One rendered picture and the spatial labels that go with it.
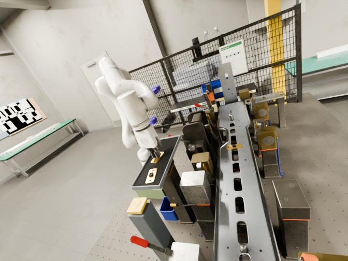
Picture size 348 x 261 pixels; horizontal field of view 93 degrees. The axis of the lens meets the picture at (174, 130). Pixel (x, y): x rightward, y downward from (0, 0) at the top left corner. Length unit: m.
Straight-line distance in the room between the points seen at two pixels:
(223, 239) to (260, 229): 0.12
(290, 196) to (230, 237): 0.25
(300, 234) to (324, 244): 0.21
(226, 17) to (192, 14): 0.66
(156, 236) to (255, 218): 0.36
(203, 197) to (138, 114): 0.43
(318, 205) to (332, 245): 0.18
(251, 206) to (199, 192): 0.19
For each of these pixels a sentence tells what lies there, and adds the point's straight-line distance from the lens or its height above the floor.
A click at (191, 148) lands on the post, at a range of 0.90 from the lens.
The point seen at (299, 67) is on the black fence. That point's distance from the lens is 1.98.
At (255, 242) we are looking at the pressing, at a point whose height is 1.00.
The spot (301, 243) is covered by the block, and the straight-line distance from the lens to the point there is 0.88.
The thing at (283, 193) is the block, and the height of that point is 1.03.
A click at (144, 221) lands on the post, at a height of 1.11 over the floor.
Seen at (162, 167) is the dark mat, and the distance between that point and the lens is 0.76.
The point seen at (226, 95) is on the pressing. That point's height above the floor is 1.06.
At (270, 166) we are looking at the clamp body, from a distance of 1.16.
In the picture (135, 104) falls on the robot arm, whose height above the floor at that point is 1.45.
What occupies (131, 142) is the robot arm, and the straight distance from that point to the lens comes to 1.11.
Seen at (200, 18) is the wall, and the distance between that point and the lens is 4.04.
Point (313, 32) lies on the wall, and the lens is 4.18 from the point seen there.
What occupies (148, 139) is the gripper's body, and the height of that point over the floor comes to 1.29.
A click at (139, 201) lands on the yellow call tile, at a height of 1.16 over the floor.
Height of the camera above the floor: 1.59
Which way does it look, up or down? 25 degrees down
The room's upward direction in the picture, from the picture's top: 22 degrees counter-clockwise
